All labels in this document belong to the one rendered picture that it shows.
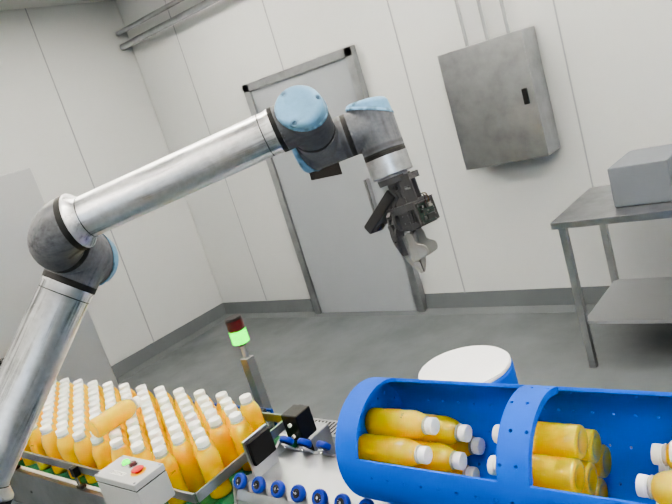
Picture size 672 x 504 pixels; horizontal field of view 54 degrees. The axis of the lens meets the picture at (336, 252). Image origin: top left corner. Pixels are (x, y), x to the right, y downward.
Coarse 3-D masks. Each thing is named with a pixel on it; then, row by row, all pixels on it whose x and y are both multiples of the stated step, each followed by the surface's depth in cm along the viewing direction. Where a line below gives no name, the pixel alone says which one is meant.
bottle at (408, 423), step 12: (372, 408) 159; (384, 408) 157; (372, 420) 155; (384, 420) 153; (396, 420) 151; (408, 420) 149; (420, 420) 148; (372, 432) 156; (384, 432) 154; (396, 432) 151; (408, 432) 149; (420, 432) 148
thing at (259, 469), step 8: (264, 424) 194; (256, 432) 191; (264, 432) 191; (248, 440) 188; (256, 440) 189; (264, 440) 191; (272, 440) 193; (248, 448) 187; (256, 448) 189; (264, 448) 191; (272, 448) 193; (248, 456) 188; (256, 456) 188; (264, 456) 191; (272, 456) 195; (256, 464) 188; (264, 464) 192; (272, 464) 195; (256, 472) 190; (264, 472) 192
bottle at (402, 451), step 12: (360, 444) 153; (372, 444) 151; (384, 444) 149; (396, 444) 147; (408, 444) 146; (360, 456) 153; (372, 456) 151; (384, 456) 148; (396, 456) 146; (408, 456) 145
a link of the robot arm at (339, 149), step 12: (336, 120) 135; (336, 132) 132; (348, 132) 134; (336, 144) 134; (348, 144) 134; (300, 156) 135; (312, 156) 133; (324, 156) 134; (336, 156) 136; (348, 156) 137; (312, 168) 137
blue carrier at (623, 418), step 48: (384, 384) 165; (432, 384) 156; (480, 384) 144; (336, 432) 151; (480, 432) 157; (528, 432) 123; (624, 432) 135; (384, 480) 142; (432, 480) 134; (480, 480) 126; (528, 480) 120; (624, 480) 134
